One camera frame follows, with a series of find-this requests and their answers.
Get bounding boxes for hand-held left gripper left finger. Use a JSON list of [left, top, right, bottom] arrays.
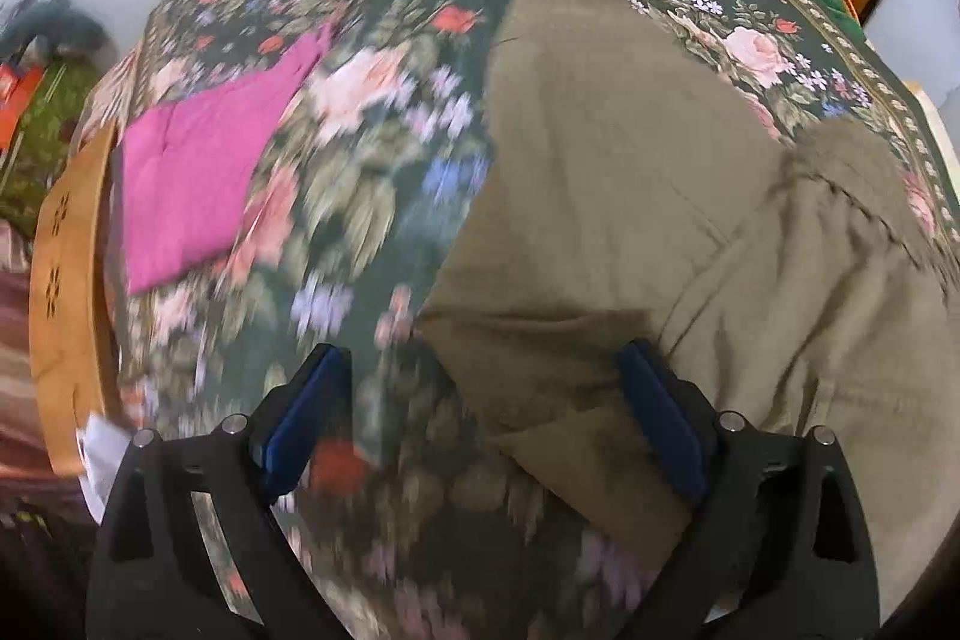
[[86, 344, 353, 640]]

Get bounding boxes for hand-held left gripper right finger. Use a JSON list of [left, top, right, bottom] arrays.
[[615, 340, 882, 640]]

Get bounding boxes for olive green pants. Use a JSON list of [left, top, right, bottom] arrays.
[[412, 0, 960, 618]]

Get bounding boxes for white cloth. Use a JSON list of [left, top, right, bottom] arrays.
[[73, 413, 134, 525]]

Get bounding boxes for pink folded cloth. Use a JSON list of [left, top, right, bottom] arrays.
[[120, 21, 335, 296]]

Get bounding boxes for wooden lap tray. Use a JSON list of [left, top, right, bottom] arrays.
[[28, 122, 125, 477]]

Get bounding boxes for floral bed blanket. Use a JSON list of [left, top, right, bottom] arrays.
[[79, 0, 953, 640]]

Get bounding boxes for green patterned storage bag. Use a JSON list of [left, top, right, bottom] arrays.
[[0, 61, 98, 223]]

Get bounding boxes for striped cloth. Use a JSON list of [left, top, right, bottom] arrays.
[[73, 46, 152, 148]]

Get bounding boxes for orange box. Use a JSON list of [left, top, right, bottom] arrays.
[[0, 64, 46, 152]]

